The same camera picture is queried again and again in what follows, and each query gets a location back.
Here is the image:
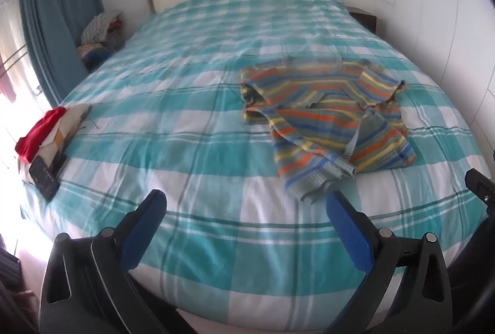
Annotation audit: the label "white wardrobe doors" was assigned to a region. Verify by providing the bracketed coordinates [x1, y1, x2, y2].
[371, 0, 495, 126]

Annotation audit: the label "blue curtain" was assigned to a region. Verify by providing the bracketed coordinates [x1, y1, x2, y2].
[19, 0, 103, 107]

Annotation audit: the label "pile of clothes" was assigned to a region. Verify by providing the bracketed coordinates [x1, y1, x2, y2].
[77, 11, 125, 73]

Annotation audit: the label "red cloth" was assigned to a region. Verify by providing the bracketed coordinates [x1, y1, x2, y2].
[15, 106, 67, 163]

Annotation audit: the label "beige patterned folded cloth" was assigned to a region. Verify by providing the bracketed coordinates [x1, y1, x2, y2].
[35, 104, 92, 166]

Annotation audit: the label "teal plaid bed cover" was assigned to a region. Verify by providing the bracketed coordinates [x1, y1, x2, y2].
[21, 0, 488, 332]

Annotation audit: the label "striped knit sweater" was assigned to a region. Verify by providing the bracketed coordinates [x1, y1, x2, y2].
[240, 59, 416, 201]

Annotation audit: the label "black smartphone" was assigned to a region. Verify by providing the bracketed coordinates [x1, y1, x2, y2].
[28, 153, 67, 202]

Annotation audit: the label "dark wooden nightstand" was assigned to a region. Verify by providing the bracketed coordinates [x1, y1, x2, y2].
[346, 6, 377, 34]

